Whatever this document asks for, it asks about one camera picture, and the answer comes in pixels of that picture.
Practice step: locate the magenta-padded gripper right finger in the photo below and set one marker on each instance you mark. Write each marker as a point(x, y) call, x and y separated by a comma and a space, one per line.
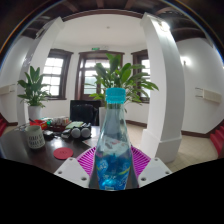
point(151, 170)

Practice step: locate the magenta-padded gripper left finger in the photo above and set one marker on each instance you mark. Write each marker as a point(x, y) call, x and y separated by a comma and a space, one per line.
point(71, 171)

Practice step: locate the clear blue-labelled drink bottle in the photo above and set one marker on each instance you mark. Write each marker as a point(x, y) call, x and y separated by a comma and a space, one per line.
point(111, 160)

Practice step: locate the flat round red coaster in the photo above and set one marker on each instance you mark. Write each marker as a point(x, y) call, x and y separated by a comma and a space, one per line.
point(63, 153)

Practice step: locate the green notepad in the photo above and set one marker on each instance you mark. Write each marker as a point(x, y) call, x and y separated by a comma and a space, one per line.
point(74, 125)

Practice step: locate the white patterned mug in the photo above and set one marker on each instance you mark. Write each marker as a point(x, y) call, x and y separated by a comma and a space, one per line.
point(35, 137)

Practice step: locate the red plastic basket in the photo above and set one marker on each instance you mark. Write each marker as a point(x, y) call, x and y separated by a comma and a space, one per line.
point(38, 124)

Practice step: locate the black chair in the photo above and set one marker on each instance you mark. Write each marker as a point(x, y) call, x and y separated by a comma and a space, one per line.
point(83, 113)

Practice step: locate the small potted green plant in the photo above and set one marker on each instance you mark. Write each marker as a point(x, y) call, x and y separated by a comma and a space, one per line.
point(35, 112)

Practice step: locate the red carpeted stairs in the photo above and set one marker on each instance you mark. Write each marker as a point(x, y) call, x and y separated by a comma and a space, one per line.
point(2, 125)
point(218, 140)

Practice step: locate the dark wooden glazed door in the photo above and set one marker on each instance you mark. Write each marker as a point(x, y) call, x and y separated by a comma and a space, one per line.
point(89, 83)

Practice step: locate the large potted green plant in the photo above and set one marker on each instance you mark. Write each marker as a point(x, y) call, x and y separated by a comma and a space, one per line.
point(126, 75)

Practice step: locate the dark-framed window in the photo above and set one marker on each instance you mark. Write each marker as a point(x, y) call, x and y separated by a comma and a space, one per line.
point(53, 75)
point(145, 68)

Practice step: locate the green exit sign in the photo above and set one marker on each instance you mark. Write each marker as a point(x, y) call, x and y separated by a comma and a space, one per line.
point(95, 48)

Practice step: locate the white wall radiator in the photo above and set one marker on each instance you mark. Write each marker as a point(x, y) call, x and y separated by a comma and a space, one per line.
point(210, 95)
point(7, 89)

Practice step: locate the glowing wall lamp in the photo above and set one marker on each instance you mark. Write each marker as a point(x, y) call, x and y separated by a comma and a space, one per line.
point(185, 60)

